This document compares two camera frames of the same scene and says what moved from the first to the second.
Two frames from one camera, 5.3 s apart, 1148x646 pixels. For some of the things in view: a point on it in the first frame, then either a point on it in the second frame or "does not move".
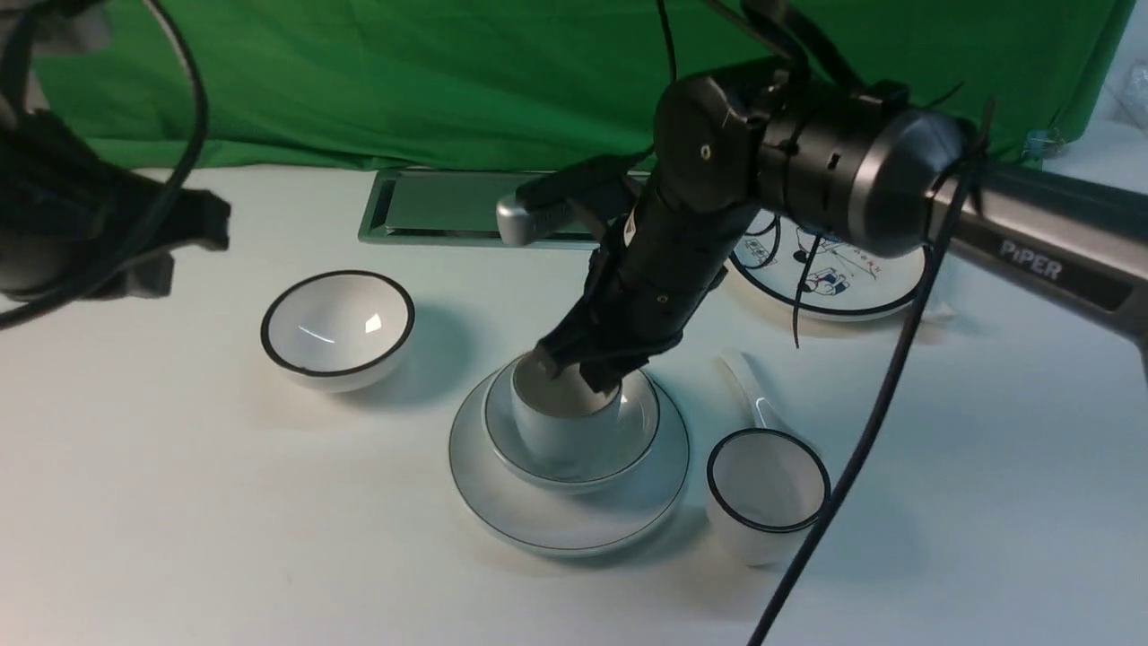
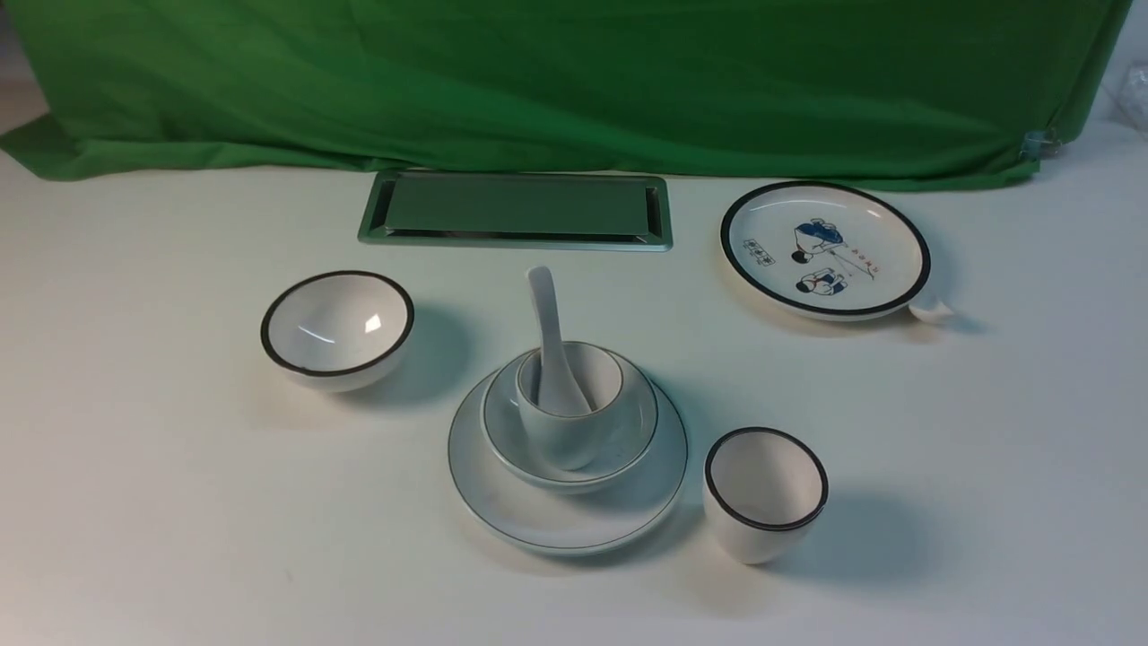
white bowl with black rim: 337,331 does not move
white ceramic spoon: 766,411 to 560,391
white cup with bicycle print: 766,493 does not move
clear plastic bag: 1130,91 does not move
